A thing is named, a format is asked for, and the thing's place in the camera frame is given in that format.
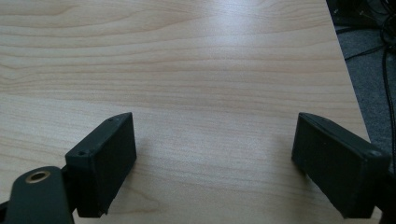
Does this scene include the long black floor cable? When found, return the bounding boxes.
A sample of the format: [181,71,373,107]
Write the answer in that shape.
[381,27,396,132]

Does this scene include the black stand with base plate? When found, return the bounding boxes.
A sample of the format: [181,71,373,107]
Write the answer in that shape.
[325,0,396,31]

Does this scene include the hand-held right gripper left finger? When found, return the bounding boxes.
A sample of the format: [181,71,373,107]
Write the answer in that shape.
[64,112,138,219]

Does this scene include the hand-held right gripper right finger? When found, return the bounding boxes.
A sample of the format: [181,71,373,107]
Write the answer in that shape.
[290,112,392,219]

